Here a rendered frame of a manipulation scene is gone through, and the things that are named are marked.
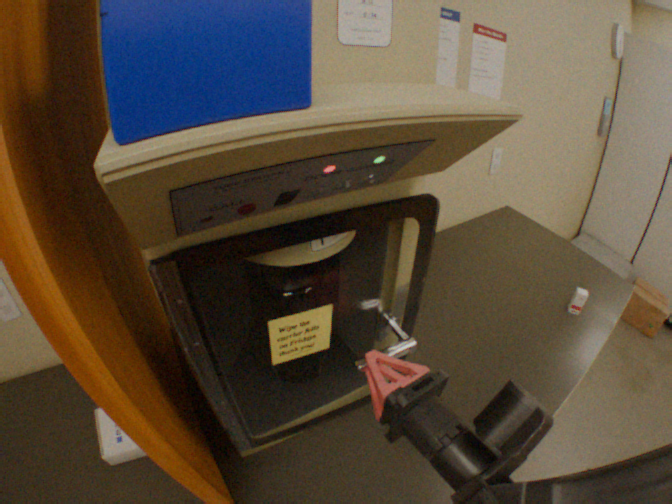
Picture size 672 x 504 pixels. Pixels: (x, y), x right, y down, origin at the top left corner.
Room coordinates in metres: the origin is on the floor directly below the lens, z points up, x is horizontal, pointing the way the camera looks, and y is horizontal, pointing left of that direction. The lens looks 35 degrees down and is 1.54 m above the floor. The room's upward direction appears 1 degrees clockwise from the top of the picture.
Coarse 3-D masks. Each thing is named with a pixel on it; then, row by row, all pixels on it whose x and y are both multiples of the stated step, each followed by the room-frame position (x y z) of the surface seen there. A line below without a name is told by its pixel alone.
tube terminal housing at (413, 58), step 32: (320, 0) 0.30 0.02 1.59; (416, 0) 0.36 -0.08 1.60; (320, 32) 0.30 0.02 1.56; (416, 32) 0.36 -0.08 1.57; (320, 64) 0.30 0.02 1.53; (352, 64) 0.32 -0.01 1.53; (384, 64) 0.34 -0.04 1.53; (416, 64) 0.36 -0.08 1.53; (352, 192) 0.32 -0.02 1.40; (384, 192) 0.34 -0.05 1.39; (416, 192) 0.37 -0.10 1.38; (256, 224) 0.26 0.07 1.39; (160, 256) 0.21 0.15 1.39; (256, 448) 0.23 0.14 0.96
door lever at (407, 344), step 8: (392, 320) 0.32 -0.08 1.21; (400, 320) 0.32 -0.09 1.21; (392, 328) 0.31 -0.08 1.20; (400, 328) 0.31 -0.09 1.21; (400, 336) 0.30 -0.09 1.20; (408, 336) 0.29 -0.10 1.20; (400, 344) 0.28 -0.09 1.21; (408, 344) 0.28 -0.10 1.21; (416, 344) 0.28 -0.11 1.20; (384, 352) 0.26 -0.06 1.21; (392, 352) 0.26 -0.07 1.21; (400, 352) 0.27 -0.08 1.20; (408, 352) 0.27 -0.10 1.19; (360, 360) 0.25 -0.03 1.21; (360, 368) 0.24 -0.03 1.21; (368, 368) 0.25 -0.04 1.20
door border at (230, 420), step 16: (160, 272) 0.20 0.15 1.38; (176, 272) 0.21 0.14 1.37; (176, 288) 0.21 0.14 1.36; (176, 304) 0.20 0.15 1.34; (176, 320) 0.20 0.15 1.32; (192, 320) 0.21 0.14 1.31; (176, 336) 0.20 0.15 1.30; (192, 336) 0.21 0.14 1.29; (192, 352) 0.20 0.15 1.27; (192, 368) 0.20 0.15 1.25; (208, 368) 0.21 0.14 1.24; (208, 384) 0.20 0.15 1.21; (208, 400) 0.20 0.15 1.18; (224, 400) 0.21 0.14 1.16; (224, 416) 0.20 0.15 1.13; (240, 432) 0.21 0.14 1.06; (240, 448) 0.20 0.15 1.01
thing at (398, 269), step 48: (240, 240) 0.24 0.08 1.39; (288, 240) 0.26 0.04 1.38; (336, 240) 0.28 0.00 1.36; (384, 240) 0.31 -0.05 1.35; (432, 240) 0.34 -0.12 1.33; (192, 288) 0.21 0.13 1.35; (240, 288) 0.23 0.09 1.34; (288, 288) 0.26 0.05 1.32; (336, 288) 0.28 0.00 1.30; (384, 288) 0.31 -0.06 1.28; (240, 336) 0.23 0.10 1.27; (336, 336) 0.28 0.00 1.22; (384, 336) 0.32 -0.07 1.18; (240, 384) 0.22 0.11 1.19; (288, 384) 0.25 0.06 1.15; (336, 384) 0.28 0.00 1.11; (288, 432) 0.24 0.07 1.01
